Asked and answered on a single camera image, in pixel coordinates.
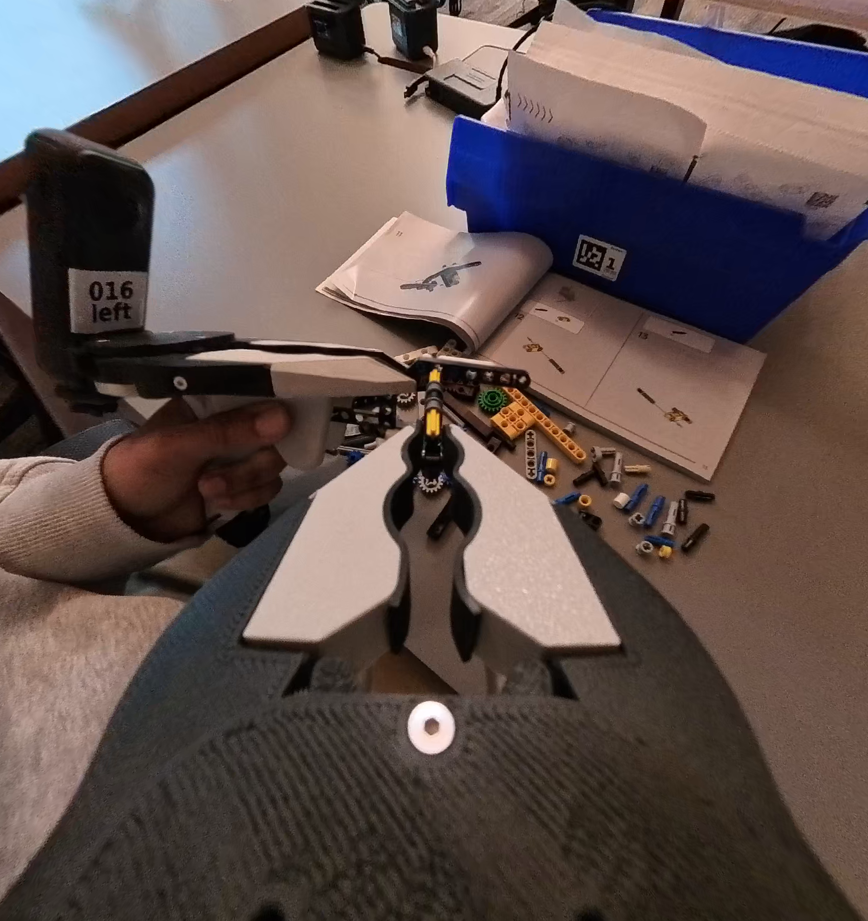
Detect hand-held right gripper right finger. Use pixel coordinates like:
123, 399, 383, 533
447, 425, 623, 661

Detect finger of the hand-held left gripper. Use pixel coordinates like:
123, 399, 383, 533
188, 350, 418, 400
228, 335, 409, 364

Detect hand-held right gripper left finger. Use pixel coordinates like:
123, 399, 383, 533
241, 425, 415, 657

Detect black yellow lego assembly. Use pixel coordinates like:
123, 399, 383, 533
405, 353, 533, 541

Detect person's left forearm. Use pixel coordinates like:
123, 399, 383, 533
0, 432, 215, 587

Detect pile of small lego pieces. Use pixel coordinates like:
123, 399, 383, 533
326, 389, 717, 564

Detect lego instruction booklet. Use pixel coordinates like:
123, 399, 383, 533
316, 211, 767, 482

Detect person's left hand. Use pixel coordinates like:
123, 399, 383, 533
106, 401, 292, 544

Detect black charger box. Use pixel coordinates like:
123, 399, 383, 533
385, 0, 443, 63
306, 0, 368, 60

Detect person's grey sweatshirt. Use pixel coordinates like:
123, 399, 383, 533
0, 557, 215, 921

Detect flat black box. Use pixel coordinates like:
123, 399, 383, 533
423, 45, 523, 118

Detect blue plastic bin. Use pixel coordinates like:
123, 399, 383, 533
444, 7, 868, 344

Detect white paper bags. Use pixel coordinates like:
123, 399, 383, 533
480, 0, 868, 243

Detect yellow lego frame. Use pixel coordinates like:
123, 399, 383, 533
490, 399, 587, 465

